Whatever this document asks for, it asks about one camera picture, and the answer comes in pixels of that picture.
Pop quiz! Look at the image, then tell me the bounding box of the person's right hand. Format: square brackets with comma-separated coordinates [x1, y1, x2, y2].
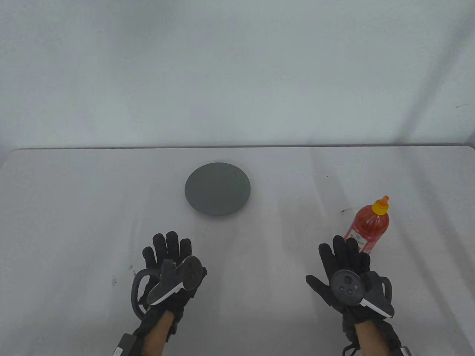
[306, 235, 394, 325]

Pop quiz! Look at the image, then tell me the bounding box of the person's left hand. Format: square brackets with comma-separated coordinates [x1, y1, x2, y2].
[142, 231, 207, 324]

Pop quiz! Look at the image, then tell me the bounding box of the red ketchup bottle yellow cap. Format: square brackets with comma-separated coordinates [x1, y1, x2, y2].
[343, 195, 390, 254]

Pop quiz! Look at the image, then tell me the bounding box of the round grey plate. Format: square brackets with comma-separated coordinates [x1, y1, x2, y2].
[185, 162, 251, 216]

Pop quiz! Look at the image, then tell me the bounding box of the person's left forearm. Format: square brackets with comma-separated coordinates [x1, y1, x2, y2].
[143, 311, 175, 356]

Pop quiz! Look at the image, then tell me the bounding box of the person's right forearm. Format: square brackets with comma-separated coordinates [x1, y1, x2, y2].
[354, 322, 394, 356]

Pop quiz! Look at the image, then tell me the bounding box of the black white right hand controller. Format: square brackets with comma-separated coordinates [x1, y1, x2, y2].
[330, 270, 395, 318]

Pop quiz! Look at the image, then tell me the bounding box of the black white hand controller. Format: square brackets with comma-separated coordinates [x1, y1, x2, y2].
[130, 255, 207, 316]
[330, 270, 395, 318]

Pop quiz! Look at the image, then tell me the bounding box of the black white left hand controller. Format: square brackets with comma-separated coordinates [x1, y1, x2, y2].
[130, 255, 207, 316]

